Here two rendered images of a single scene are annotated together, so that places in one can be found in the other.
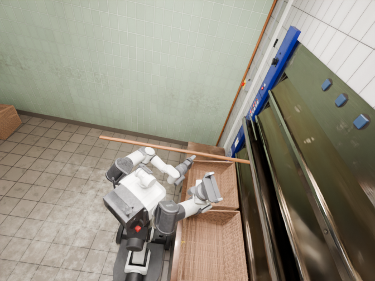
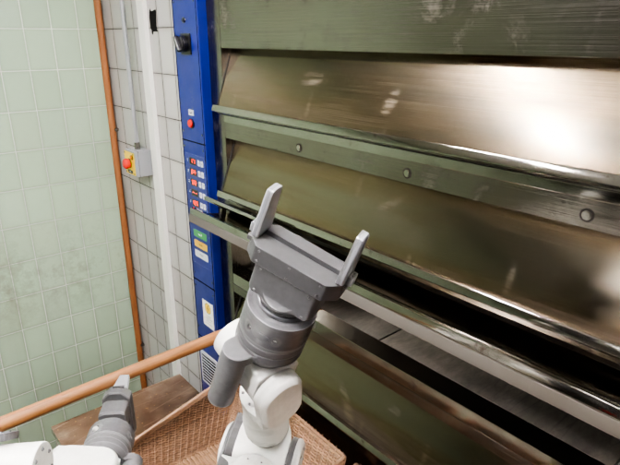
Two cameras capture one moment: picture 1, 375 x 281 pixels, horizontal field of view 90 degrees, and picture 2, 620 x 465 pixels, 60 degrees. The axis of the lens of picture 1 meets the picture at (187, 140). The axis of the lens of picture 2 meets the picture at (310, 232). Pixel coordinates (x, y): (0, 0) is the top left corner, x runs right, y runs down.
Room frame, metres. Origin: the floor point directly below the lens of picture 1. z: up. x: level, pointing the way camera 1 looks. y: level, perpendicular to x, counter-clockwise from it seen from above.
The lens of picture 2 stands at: (0.01, 0.17, 1.92)
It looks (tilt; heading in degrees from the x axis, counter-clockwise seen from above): 20 degrees down; 324
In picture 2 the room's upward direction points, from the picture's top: straight up
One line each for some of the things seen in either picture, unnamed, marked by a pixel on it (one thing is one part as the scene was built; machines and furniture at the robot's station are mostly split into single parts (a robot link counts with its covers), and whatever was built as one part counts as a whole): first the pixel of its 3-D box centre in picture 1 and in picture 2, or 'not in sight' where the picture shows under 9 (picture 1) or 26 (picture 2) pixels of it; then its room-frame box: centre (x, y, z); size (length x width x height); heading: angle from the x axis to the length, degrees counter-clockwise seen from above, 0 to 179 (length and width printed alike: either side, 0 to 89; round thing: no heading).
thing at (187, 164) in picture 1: (184, 166); (113, 430); (0.95, -0.03, 1.19); 0.12 x 0.10 x 0.13; 150
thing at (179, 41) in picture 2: (275, 58); (180, 36); (1.65, -0.53, 1.92); 0.06 x 0.04 x 0.11; 4
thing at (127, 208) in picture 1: (136, 202); not in sight; (0.53, 0.21, 1.26); 0.34 x 0.30 x 0.36; 60
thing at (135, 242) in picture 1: (139, 226); not in sight; (0.50, 0.19, 1.00); 0.28 x 0.13 x 0.18; 6
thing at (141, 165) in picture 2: (246, 85); (138, 161); (2.10, -0.51, 1.46); 0.10 x 0.07 x 0.10; 4
